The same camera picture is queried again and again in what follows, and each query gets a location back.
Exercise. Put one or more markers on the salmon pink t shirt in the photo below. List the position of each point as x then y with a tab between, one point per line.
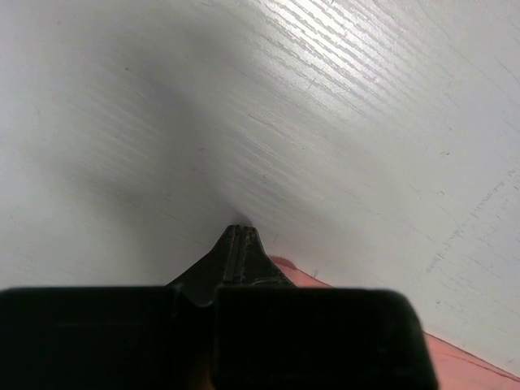
454	367

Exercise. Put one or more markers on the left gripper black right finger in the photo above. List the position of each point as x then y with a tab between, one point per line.
270	334

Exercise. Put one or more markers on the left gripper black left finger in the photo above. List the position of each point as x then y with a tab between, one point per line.
131	337

